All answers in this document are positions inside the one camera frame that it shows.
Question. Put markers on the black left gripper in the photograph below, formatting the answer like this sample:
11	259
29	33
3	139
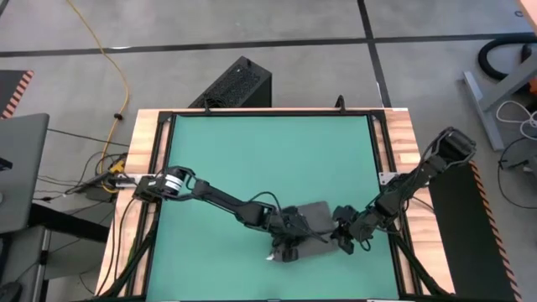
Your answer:
289	224

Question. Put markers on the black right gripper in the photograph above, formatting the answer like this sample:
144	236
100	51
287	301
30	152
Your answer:
361	228

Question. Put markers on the grey woven towel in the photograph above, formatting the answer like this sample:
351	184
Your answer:
323	214

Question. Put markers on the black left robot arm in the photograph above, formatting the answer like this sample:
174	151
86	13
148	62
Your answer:
226	203

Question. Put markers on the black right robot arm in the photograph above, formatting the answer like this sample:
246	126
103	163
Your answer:
419	176

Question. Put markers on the black orange-striped floor mat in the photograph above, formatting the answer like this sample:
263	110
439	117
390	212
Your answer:
465	235
10	90

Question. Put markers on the black table clamp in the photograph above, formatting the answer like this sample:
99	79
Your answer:
340	105
206	107

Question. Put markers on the black computer tower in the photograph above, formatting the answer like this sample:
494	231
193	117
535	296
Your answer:
239	84

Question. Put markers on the black power strip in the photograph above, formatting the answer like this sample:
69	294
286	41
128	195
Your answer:
121	181

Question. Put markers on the grey metal stand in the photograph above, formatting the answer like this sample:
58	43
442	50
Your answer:
507	88

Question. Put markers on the yellow plug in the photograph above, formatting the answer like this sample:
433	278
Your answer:
117	167

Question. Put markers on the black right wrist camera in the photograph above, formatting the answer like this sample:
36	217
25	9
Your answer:
345	213

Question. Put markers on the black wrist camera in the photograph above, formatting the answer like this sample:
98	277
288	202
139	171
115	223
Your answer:
345	213
287	251

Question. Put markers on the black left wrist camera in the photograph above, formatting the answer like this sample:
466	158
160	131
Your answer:
287	251

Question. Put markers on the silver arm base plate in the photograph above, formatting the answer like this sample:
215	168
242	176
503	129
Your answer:
386	178

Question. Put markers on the black metal table frame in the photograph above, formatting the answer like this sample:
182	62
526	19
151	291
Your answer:
272	113

